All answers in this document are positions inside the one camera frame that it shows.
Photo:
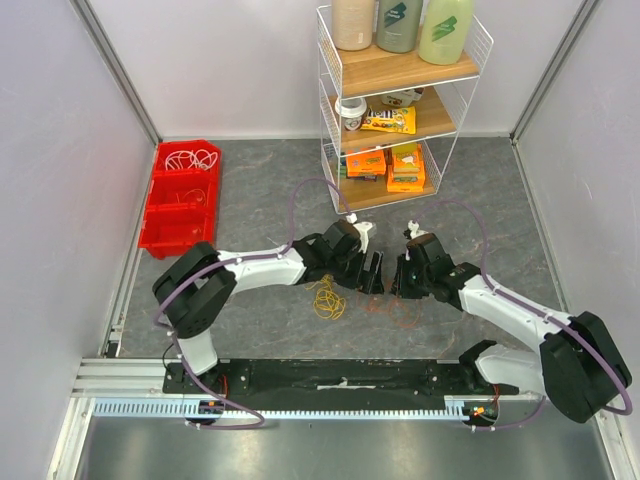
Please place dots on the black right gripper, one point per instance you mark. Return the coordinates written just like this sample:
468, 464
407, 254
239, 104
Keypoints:
409, 279

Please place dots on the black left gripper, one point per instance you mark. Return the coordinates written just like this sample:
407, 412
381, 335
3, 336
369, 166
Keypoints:
370, 282

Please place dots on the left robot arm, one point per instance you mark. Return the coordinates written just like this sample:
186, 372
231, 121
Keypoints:
194, 290

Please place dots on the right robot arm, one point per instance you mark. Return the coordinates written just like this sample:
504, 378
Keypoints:
571, 360

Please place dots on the orange snack box right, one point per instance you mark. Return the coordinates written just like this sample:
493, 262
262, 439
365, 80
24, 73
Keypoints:
406, 169

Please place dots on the orange snack box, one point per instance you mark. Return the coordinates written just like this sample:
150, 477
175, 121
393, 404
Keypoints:
360, 164
406, 169

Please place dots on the orange snack box left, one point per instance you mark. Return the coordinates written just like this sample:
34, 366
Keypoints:
360, 164

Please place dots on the yellow candy bag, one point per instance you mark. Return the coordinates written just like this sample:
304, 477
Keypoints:
398, 120

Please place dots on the coffee cup with lid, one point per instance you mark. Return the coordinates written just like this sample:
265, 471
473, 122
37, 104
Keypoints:
351, 112

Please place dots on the white brown snack pack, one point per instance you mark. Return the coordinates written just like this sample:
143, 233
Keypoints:
402, 98

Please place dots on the red storage bin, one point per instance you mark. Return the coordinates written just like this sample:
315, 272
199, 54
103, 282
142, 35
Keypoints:
182, 202

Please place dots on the grey green bottle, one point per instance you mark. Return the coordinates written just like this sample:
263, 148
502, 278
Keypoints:
397, 25

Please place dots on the light green bottle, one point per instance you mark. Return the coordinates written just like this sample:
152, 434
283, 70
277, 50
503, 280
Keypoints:
445, 28

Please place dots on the beige bottle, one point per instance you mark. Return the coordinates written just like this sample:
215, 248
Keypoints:
352, 24

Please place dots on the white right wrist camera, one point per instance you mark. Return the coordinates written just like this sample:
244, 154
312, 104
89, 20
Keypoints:
420, 243

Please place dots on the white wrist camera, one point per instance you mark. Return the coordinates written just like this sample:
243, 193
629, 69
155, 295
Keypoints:
366, 230
420, 243

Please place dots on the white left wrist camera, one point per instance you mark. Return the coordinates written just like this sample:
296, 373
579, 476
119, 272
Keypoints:
366, 230

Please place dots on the white wire shelf rack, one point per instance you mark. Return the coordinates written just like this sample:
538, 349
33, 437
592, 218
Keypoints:
370, 73

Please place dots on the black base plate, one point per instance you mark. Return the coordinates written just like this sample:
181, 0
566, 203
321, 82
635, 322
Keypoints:
342, 384

